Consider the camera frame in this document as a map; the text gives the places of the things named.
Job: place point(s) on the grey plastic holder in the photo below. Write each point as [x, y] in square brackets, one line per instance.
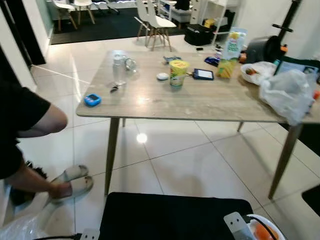
[172, 60]

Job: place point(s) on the white bowl with cooked food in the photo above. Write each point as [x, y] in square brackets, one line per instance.
[250, 75]

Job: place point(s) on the black storage box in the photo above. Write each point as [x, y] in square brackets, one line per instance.
[198, 35]

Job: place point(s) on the blue snack bag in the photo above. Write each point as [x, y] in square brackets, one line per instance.
[211, 61]

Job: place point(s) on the clear bottle white cap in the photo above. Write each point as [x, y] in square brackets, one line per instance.
[119, 70]

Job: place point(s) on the grey slipper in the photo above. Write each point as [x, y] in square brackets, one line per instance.
[80, 187]
[72, 173]

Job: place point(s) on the blue digital timer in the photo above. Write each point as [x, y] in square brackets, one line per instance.
[92, 100]

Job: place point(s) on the thin clear plastic bag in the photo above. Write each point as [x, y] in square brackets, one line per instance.
[266, 67]

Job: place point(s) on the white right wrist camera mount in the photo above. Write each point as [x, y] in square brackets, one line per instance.
[237, 227]

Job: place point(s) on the white ladder shelf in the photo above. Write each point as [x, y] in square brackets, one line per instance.
[220, 12]

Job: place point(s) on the white round lid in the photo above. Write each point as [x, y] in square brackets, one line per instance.
[162, 76]

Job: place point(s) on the black carpet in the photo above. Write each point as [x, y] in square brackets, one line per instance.
[115, 30]

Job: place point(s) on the green yellow juice carton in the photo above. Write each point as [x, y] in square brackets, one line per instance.
[231, 52]

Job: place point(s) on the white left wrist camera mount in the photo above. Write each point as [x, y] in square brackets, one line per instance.
[90, 235]

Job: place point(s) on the yellow cup noodle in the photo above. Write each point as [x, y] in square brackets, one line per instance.
[178, 74]

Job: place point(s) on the black backpack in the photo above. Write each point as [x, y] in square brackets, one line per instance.
[182, 4]

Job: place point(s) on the white round bowl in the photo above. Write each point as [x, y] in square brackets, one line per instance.
[281, 232]

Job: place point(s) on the crumpled clear plastic bag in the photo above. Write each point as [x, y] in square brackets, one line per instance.
[20, 225]

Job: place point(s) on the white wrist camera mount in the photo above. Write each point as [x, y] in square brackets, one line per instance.
[90, 235]
[237, 227]

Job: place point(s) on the crumpled clear plastic bottle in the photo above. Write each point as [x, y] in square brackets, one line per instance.
[130, 64]

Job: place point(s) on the dark door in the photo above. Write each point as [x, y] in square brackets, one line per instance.
[20, 30]

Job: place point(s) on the black floor mat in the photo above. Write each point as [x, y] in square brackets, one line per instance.
[170, 217]

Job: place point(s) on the small black clip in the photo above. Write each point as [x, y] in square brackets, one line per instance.
[114, 89]

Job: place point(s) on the black fluffy object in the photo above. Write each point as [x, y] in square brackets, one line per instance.
[25, 195]

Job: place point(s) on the person in black shirt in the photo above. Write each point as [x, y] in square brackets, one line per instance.
[15, 115]

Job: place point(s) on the white chair wooden legs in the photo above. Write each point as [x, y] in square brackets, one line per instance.
[62, 6]
[82, 4]
[160, 22]
[142, 15]

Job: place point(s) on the dark green package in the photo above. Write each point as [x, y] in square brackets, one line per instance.
[300, 67]

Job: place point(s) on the small yellow box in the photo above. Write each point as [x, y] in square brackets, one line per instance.
[209, 23]

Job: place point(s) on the orange fruit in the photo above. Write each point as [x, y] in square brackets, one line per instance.
[262, 234]

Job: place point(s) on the white bench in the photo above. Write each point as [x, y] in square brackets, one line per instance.
[175, 14]

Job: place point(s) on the white plastic bag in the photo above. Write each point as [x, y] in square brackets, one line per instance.
[287, 95]

